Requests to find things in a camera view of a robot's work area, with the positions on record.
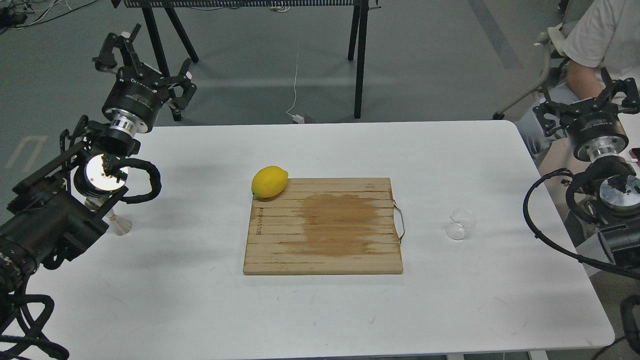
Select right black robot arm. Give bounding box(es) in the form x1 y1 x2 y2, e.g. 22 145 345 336
522 68 640 280

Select grey office chair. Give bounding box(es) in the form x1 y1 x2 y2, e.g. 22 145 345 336
492 22 576 121

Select small clear glass beaker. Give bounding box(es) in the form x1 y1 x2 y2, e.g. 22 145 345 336
445 208 477 240

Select wooden cutting board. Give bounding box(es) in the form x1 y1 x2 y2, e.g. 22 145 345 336
243 177 403 276

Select seated person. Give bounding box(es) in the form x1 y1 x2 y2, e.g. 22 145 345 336
515 0 640 206

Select white charger cable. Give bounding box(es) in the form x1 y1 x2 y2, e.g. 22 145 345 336
286 37 307 124

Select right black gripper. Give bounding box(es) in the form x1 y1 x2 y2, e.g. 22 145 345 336
532 67 640 162

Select floor cables bundle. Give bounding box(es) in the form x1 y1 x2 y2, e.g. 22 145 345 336
0 0 98 32

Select steel jigger measuring cup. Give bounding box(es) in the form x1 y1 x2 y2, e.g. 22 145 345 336
84 197 133 236

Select yellow lemon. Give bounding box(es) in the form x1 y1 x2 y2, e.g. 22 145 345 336
251 165 289 199

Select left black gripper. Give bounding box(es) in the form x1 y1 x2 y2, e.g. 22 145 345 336
93 30 197 134

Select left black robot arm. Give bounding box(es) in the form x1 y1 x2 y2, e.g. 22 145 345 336
0 24 197 360

